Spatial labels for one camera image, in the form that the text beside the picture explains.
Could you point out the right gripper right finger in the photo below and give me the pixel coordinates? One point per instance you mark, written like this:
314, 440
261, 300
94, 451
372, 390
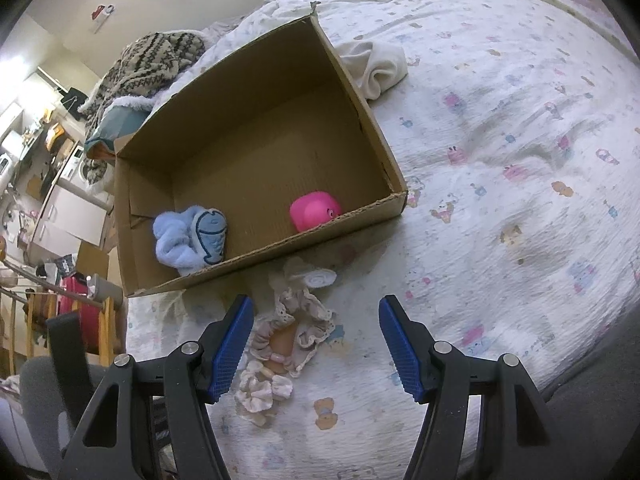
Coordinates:
517, 437

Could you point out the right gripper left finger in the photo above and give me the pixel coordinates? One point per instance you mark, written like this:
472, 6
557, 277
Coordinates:
141, 407

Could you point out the cream satin scrunchie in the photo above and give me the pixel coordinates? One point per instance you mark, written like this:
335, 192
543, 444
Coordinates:
258, 392

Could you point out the tan foam cylinder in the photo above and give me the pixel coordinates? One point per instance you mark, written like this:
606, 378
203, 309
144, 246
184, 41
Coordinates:
281, 344

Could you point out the beige lace scrunchie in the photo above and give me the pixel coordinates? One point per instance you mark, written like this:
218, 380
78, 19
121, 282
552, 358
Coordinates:
315, 323

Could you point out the light blue plush fish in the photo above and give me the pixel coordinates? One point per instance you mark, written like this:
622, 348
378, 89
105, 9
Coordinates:
191, 240

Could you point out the white cloth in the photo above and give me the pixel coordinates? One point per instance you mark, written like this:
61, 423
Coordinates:
300, 273

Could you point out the pink rubber duck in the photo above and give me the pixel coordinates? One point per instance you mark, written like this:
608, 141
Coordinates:
314, 209

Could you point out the wooden rack with red bag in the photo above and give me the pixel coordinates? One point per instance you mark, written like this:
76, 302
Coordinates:
97, 320

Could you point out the white kitchen cabinet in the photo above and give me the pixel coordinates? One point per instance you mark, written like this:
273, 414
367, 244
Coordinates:
64, 222

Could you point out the white washing machine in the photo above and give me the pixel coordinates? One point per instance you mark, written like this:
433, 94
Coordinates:
90, 179

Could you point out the brown cardboard box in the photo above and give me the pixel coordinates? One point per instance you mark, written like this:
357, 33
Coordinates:
272, 121

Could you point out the white patterned bed quilt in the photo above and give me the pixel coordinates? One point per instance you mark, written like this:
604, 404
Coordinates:
517, 131

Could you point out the teal fleece cushion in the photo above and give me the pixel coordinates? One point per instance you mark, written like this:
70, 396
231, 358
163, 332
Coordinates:
124, 116

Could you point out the white folded towel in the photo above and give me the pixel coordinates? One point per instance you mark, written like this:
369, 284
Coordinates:
375, 66

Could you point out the patterned knit blanket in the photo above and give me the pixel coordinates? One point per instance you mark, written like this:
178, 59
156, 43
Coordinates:
144, 68

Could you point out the wall hook rack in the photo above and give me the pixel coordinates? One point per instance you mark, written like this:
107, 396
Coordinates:
102, 12

